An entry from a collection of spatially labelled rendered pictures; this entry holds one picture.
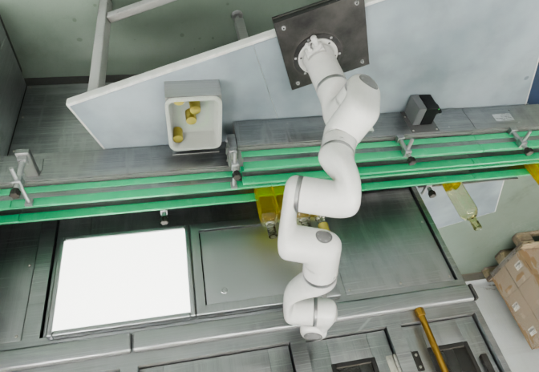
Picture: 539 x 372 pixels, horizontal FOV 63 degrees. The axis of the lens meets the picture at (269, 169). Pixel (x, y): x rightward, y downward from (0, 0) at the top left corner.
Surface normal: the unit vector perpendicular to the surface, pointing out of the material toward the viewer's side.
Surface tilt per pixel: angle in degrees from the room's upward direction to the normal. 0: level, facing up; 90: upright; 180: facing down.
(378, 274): 91
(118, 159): 90
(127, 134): 0
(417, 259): 90
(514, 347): 90
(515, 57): 0
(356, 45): 2
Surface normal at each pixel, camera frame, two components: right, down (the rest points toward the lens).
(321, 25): 0.21, 0.76
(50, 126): 0.09, -0.66
